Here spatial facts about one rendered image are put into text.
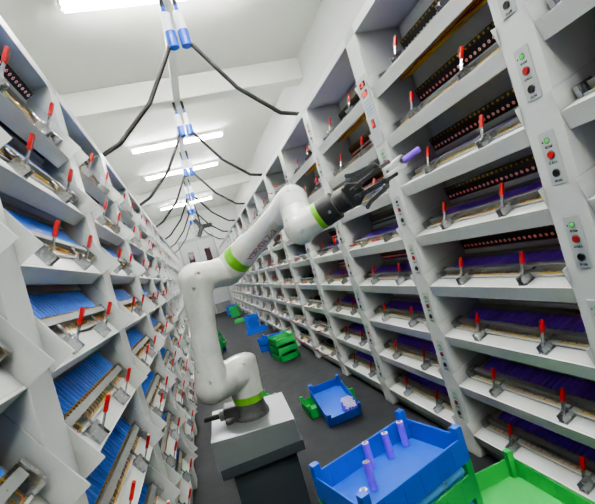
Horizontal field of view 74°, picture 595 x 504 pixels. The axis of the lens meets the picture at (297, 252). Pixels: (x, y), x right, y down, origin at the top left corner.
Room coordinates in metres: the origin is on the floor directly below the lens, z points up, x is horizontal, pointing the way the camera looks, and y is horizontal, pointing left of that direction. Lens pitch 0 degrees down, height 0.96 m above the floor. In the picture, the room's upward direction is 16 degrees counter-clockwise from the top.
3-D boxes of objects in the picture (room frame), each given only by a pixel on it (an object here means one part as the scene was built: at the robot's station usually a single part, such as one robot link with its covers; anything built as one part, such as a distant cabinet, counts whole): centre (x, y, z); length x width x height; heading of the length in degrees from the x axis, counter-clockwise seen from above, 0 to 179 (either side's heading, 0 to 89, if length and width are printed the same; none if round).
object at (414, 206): (1.60, -0.54, 0.88); 0.20 x 0.09 x 1.75; 105
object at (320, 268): (2.96, -0.18, 0.88); 0.20 x 0.09 x 1.75; 105
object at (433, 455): (0.91, -0.07, 0.44); 0.30 x 0.20 x 0.08; 120
